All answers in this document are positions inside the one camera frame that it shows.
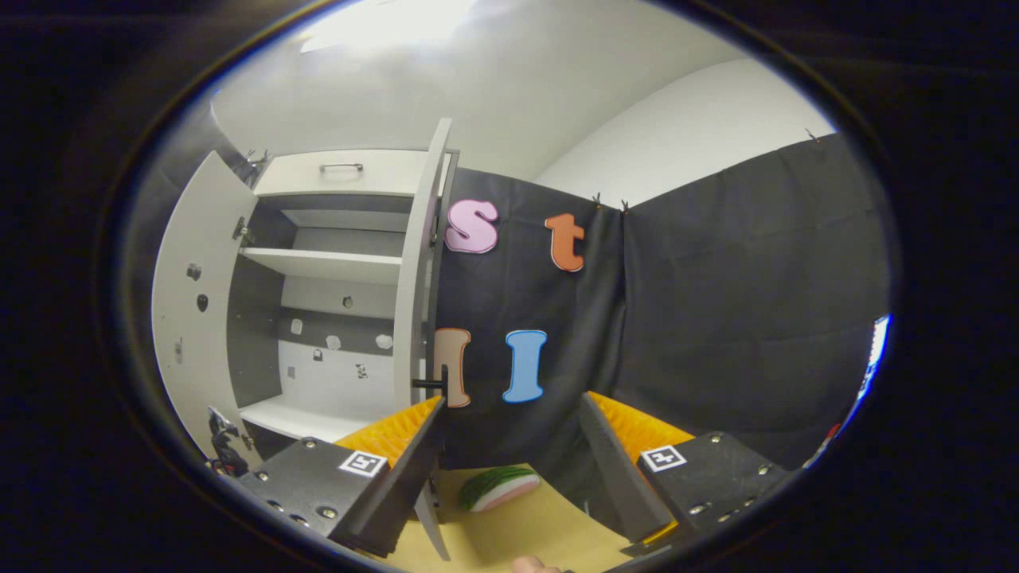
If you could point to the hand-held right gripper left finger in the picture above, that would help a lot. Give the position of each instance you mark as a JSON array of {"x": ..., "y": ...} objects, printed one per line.
[{"x": 406, "y": 477}]

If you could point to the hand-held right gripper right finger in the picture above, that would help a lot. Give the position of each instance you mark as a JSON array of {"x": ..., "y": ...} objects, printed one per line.
[{"x": 613, "y": 469}]

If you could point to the watermelon slice coaster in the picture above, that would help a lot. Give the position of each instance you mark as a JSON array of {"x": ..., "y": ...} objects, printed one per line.
[{"x": 500, "y": 487}]

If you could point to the white cabinet door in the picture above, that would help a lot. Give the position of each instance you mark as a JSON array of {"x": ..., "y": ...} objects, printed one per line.
[
  {"x": 187, "y": 358},
  {"x": 414, "y": 278}
]

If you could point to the white and grey cabinet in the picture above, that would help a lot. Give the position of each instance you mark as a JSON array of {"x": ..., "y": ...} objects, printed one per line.
[{"x": 334, "y": 382}]

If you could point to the white cabinet shelf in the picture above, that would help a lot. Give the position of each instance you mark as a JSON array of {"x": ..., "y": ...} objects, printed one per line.
[{"x": 318, "y": 264}]

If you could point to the metal door hinge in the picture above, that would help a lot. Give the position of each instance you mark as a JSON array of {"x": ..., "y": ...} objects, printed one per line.
[{"x": 241, "y": 231}]

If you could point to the white cabinet drawer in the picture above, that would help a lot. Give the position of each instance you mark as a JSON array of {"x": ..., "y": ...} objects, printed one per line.
[{"x": 382, "y": 171}]

